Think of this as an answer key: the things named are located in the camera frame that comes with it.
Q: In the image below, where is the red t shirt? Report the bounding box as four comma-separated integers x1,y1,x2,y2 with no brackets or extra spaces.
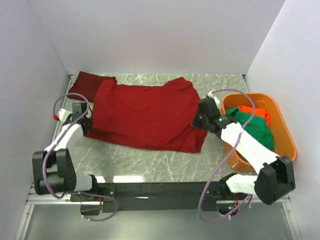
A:
87,77,207,153

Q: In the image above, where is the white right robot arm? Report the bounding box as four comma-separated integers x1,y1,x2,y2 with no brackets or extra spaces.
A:
192,96,296,205

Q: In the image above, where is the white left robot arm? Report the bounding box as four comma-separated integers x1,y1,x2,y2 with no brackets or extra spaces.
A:
32,102,100,201

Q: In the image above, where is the folded dark red shirt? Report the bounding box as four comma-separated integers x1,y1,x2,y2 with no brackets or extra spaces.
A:
68,71,116,103

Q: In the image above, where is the orange t shirt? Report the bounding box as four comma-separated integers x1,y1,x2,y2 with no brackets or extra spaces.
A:
237,104,271,128

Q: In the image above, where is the green t shirt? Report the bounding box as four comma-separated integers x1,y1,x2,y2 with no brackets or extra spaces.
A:
225,106,275,151

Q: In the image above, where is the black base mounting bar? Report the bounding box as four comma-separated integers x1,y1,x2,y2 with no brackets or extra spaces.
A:
69,181,241,216

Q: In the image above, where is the orange plastic tub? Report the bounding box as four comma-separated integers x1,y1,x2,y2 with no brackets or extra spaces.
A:
220,92,297,172

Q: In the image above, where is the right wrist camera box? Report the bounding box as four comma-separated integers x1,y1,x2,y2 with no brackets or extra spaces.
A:
206,91,221,109

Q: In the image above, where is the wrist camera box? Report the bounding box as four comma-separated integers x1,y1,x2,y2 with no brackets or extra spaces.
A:
206,91,221,109
52,108,72,123

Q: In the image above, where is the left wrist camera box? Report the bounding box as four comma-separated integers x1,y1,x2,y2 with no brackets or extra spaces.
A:
52,108,72,123

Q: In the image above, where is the aluminium frame rail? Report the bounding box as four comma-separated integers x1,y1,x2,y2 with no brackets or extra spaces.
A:
13,73,76,240

